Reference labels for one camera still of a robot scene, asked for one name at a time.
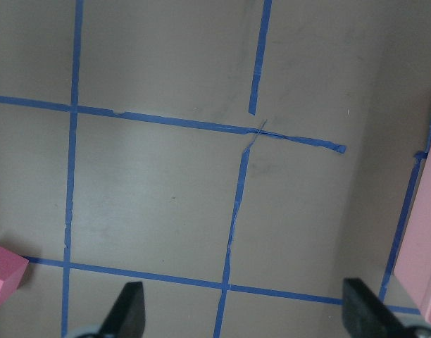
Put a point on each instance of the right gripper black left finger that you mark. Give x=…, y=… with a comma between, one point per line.
x=127, y=317

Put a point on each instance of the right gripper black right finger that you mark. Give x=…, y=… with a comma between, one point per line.
x=365, y=316

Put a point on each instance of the pink plastic tray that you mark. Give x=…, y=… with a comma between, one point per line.
x=413, y=266

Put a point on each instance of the pink foam cube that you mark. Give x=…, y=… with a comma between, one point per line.
x=12, y=269

